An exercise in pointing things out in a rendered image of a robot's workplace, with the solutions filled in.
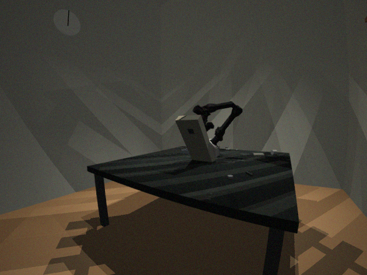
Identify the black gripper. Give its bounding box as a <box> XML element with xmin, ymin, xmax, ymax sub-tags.
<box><xmin>204</xmin><ymin>116</ymin><xmax>214</xmax><ymax>131</ymax></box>

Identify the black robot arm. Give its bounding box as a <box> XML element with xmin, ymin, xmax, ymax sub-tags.
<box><xmin>193</xmin><ymin>101</ymin><xmax>243</xmax><ymax>145</ymax></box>

